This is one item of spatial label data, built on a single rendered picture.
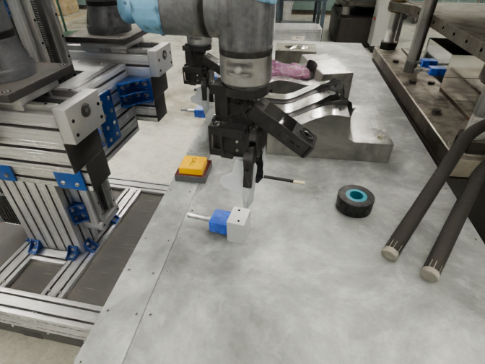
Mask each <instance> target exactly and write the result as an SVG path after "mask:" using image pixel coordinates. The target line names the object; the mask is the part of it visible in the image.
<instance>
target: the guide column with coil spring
mask: <svg viewBox="0 0 485 364"><path fill-rule="evenodd" d="M437 2H438V0H424V2H423V5H422V8H421V12H420V15H419V19H418V22H417V25H416V29H415V32H414V36H413V39H412V42H411V47H410V49H409V52H408V56H407V59H406V63H405V66H404V69H403V71H404V72H405V73H409V74H413V73H415V71H414V69H416V68H417V65H418V64H407V62H408V61H419V59H420V56H421V52H422V49H423V47H424V43H425V40H426V38H427V33H428V31H429V25H430V22H431V20H432V16H433V14H434V11H435V9H436V6H437Z"/></svg>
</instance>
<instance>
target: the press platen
mask: <svg viewBox="0 0 485 364"><path fill-rule="evenodd" d="M422 5H423V2H418V1H408V0H390V1H389V3H388V11H389V12H392V13H405V14H410V15H412V16H413V17H415V18H417V19H419V15H420V12H421V8H422ZM429 27H430V28H432V29H433V30H435V31H437V32H438V33H439V34H441V35H443V36H445V37H446V38H447V39H449V40H451V41H452V42H454V43H455V44H457V45H458V46H460V47H461V48H463V49H465V50H466V51H467V52H469V53H471V54H472V55H474V56H475V57H477V58H478V59H480V60H482V61H483V62H484V66H483V68H482V70H481V73H480V75H479V79H480V81H481V82H482V83H483V84H485V3H454V2H437V6H436V9H435V11H434V14H433V16H432V20H431V22H430V25H429Z"/></svg>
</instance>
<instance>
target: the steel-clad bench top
mask: <svg viewBox="0 0 485 364"><path fill-rule="evenodd" d="M277 43H301V44H315V46H316V51H317V53H316V54H318V53H328V54H330V55H331V56H332V57H334V58H335V59H336V60H337V61H339V62H340V63H342V64H343V65H344V66H346V67H347V68H348V69H350V70H351V71H353V72H354V75H353V79H352V83H351V89H350V93H349V99H348V101H351V102H352V105H376V107H377V109H378V111H379V114H380V116H381V118H382V120H383V123H384V124H385V127H386V129H387V130H388V133H389V135H390V138H391V139H392V141H393V144H394V145H393V150H392V152H391V155H390V159H389V161H388V163H382V162H364V161H353V160H335V159H325V158H315V157H305V158H301V157H296V156H286V155H267V154H266V164H265V170H264V175H265V176H274V177H279V178H287V179H292V180H297V181H304V182H305V184H299V183H291V182H286V181H278V180H273V179H268V178H262V179H261V180H260V182H259V183H256V182H255V191H254V200H253V202H252V204H251V205H250V206H249V207H248V209H250V230H249V233H248V236H247V238H246V240H245V243H244V245H243V244H239V243H233V242H229V241H227V235H224V234H221V233H215V232H211V231H209V222H207V221H203V220H197V219H193V218H189V217H187V214H188V212H192V213H196V214H200V215H207V216H210V217H211V216H212V215H213V213H214V211H215V209H221V210H225V211H229V212H231V211H232V209H233V207H242V208H244V206H243V197H242V196H241V195H239V194H237V193H235V192H233V191H230V190H229V189H226V188H224V187H223V186H222V185H221V183H220V178H221V176H223V175H225V174H228V173H231V172H232V171H233V166H234V162H235V161H236V159H235V157H233V159H228V158H223V157H221V156H218V155H210V149H209V129H208V125H209V124H210V123H207V122H206V119H205V120H204V122H203V124H202V126H201V128H200V129H199V131H198V133H197V135H196V137H195V139H194V140H193V143H192V144H191V146H190V148H189V150H188V151H187V153H186V155H188V156H198V157H207V160H211V161H212V168H211V171H210V173H209V176H208V178H207V180H206V183H191V182H182V181H175V176H174V178H173V179H172V181H171V183H170V185H169V186H168V188H167V190H166V192H165V195H164V196H163V197H162V200H161V202H160V203H159V205H158V207H157V209H156V211H155V213H154V214H153V216H152V218H151V220H150V221H149V224H148V225H147V228H146V230H145V231H144V233H143V235H142V237H141V238H140V240H139V242H138V244H137V246H136V247H135V249H134V252H133V253H132V255H131V257H130V259H129V260H128V263H127V264H126V266H125V268H124V270H123V272H122V273H121V275H120V277H119V279H118V281H117V282H116V284H115V287H114V288H113V290H112V292H111V294H110V296H109V298H108V299H107V301H106V303H105V305H104V307H103V308H102V310H101V312H100V315H99V316H98V317H97V320H96V322H95V324H94V325H93V327H92V329H91V331H90V333H89V334H88V336H87V338H86V340H85V342H84V344H83V345H82V348H81V350H80V351H79V353H78V355H77V357H76V359H75V360H74V362H73V364H485V244H484V242H483V241H482V239H481V237H480V236H479V234H478V233H477V231H476V229H475V227H474V226H473V225H472V223H471V221H470V220H469V218H468V217H467V219H466V221H465V223H464V226H463V228H462V230H461V232H460V235H459V236H458V239H457V240H456V242H455V245H454V247H453V249H452V251H451V254H450V256H449V258H448V260H447V263H446V265H445V267H444V269H443V270H442V274H441V275H440V278H439V279H438V281H437V282H429V281H427V280H425V279H424V278H423V277H422V276H421V275H420V271H421V269H422V267H423V266H424V263H425V261H426V260H427V257H428V255H429V253H430V251H431V250H432V247H433V245H434V243H435V241H436V240H437V237H438V235H439V234H440V232H441V230H442V228H443V226H444V224H445V222H446V220H447V218H448V216H449V214H450V212H451V210H452V208H453V206H454V204H455V202H456V200H457V199H456V197H455V195H454V193H453V192H452V190H451V189H450V187H449V186H448V184H447V182H445V184H444V185H443V187H442V188H441V190H440V192H439V193H438V195H437V196H436V198H435V199H434V201H433V202H432V204H431V206H430V208H429V209H428V210H427V212H426V214H425V215H424V217H423V218H422V220H421V222H420V223H419V225H418V227H417V228H416V229H415V231H414V233H413V235H412V236H411V237H410V239H409V241H408V243H407V244H406V245H405V247H404V249H403V250H402V252H401V254H400V255H399V256H398V258H397V259H396V260H395V261H390V260H388V259H386V258H385V257H384V256H383V255H382V253H381V251H382V250H383V248H384V246H385V244H386V243H387V242H388V240H389V239H390V237H391V235H392V234H393V233H394V232H395V230H396V228H397V227H398V226H399V224H400V223H401V221H402V219H403V218H404V217H405V215H406V213H407V212H408V211H409V209H410V208H411V206H412V204H413V203H414V202H415V200H416V198H417V197H418V195H419V194H420V193H421V191H422V189H423V188H424V187H425V185H426V184H427V182H428V180H429V179H430V178H431V176H432V174H433V173H434V172H435V171H436V169H437V166H436V164H435V163H434V161H433V159H432V158H431V156H430V154H429V153H428V151H427V149H426V148H425V146H424V145H423V143H422V141H421V140H420V138H419V136H418V135H417V133H416V132H415V130H414V128H413V126H412V125H411V123H410V122H409V120H408V119H407V117H406V115H405V113H404V112H403V110H402V109H401V107H400V105H399V104H398V102H397V100H396V99H395V97H394V96H393V94H392V92H391V91H390V89H389V87H388V86H387V85H386V83H385V81H384V79H383V78H382V76H381V75H380V73H379V71H378V70H377V68H376V66H375V65H374V63H373V62H372V59H371V58H370V56H369V55H368V53H367V52H366V50H365V49H364V46H363V45H362V44H361V43H334V42H313V41H292V40H274V41H273V57H272V59H273V60H275V50H276V44H277ZM346 185H358V186H362V187H365V188H366V189H368V190H370V191H371V192H372V193H373V195H374V196H375V202H374V204H373V207H372V211H371V213H370V215H368V216H367V217H363V218H352V217H348V216H346V215H344V214H342V213H341V212H339V211H338V209H337V208H336V199H337V195H338V190H339V189H340V188H341V187H343V186H346Z"/></svg>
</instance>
